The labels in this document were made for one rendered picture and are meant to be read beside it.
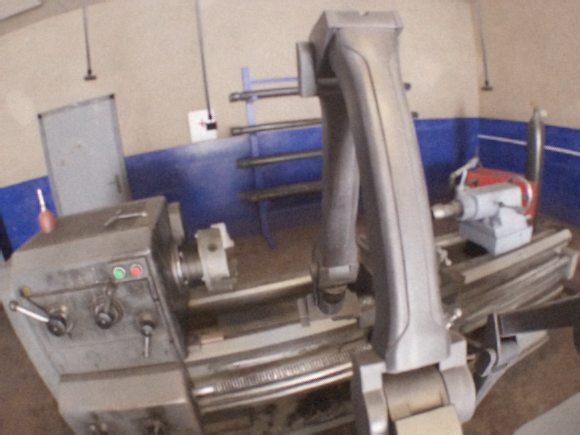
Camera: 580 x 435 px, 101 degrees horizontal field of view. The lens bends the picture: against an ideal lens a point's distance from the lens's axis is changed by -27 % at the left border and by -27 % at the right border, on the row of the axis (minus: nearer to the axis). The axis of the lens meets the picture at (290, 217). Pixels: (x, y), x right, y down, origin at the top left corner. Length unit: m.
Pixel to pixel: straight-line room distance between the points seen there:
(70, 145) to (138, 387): 3.65
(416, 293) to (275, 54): 4.19
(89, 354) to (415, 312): 1.15
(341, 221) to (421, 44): 5.01
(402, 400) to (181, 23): 4.31
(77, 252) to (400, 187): 0.98
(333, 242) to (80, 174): 4.13
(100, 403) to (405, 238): 1.18
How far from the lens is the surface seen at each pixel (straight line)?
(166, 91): 4.22
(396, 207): 0.27
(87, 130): 4.39
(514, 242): 1.96
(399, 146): 0.28
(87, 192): 4.50
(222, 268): 1.18
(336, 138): 0.42
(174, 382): 1.20
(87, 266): 1.08
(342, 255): 0.56
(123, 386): 1.26
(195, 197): 4.30
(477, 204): 1.73
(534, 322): 0.74
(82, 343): 1.24
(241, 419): 1.48
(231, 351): 1.24
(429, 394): 0.30
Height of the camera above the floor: 1.62
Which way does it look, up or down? 19 degrees down
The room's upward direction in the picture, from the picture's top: 6 degrees counter-clockwise
